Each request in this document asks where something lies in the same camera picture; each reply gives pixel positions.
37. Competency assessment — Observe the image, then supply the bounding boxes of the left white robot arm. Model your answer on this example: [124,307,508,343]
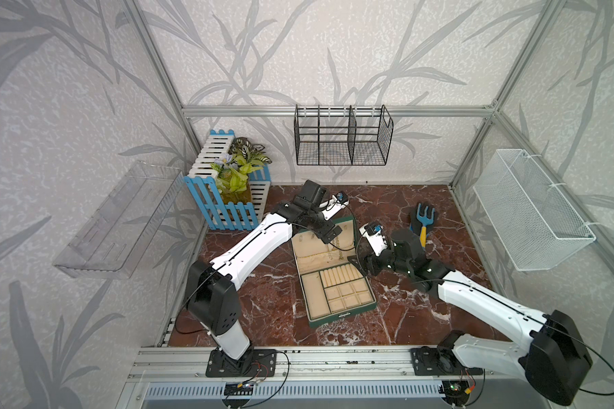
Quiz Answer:
[184,180,349,361]

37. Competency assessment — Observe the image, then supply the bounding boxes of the aluminium front rail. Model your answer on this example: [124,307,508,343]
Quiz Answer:
[127,345,523,384]

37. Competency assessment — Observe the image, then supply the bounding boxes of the white mesh basket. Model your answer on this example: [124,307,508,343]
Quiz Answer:
[473,149,596,272]

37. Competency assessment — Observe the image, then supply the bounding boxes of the green jewelry box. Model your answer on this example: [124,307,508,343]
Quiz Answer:
[291,216,377,328]

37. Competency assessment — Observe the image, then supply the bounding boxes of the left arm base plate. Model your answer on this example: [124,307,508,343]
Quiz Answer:
[206,349,278,378]

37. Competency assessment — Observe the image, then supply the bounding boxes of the black wire basket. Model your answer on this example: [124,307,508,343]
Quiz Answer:
[293,106,394,166]

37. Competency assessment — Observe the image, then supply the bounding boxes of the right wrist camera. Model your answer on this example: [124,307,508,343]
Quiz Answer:
[359,222,388,257]

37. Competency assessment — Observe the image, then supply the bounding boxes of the green artificial plant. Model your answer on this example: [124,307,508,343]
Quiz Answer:
[210,137,272,195]

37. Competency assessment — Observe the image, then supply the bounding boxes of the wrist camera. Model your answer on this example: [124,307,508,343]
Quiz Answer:
[322,191,350,220]
[359,222,388,257]

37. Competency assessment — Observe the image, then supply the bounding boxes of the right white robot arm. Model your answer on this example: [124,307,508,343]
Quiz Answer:
[356,223,593,407]

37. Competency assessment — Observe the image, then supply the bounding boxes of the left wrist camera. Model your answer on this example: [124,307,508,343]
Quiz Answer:
[322,191,350,220]

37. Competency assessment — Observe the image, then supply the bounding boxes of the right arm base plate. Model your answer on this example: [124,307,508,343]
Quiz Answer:
[409,346,484,377]

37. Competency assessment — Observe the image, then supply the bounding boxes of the blue white picket fence planter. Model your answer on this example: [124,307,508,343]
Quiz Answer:
[184,130,272,231]

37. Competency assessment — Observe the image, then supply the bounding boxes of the blue garden hand fork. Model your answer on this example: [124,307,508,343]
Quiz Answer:
[416,203,436,249]

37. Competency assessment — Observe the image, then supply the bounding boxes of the clear acrylic shelf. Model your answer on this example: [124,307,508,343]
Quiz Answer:
[53,160,184,279]

